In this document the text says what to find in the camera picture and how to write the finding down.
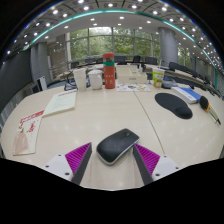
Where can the black mouse pad, wrist rest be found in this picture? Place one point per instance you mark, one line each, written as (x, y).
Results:
(170, 101)

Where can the colourful sticker sheet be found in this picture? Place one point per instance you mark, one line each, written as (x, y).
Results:
(133, 87)

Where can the white lidded mug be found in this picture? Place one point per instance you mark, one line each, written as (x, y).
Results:
(96, 80)

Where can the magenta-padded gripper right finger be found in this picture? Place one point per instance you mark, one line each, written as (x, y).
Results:
(148, 158)

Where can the green printed cup with straw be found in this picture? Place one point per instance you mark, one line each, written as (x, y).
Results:
(158, 79)

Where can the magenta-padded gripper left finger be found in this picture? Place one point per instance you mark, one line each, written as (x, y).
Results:
(78, 156)

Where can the blue and white book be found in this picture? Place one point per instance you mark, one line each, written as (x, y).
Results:
(188, 95)

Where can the black computer mouse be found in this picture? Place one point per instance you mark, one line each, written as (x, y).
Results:
(116, 145)

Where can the red bottle with green band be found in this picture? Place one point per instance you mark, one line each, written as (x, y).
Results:
(109, 73)

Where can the dark office chairs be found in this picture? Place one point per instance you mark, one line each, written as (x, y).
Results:
(150, 60)

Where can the black handheld microphone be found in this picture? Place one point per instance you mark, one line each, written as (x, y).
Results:
(204, 102)

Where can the red and white pamphlet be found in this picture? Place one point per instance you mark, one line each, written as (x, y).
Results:
(28, 131)

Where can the white cardboard box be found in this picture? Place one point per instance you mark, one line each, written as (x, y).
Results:
(130, 76)

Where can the white printed booklet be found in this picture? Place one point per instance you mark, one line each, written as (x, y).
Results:
(60, 102)

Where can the ceiling lights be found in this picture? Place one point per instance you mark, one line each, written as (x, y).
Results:
(110, 5)

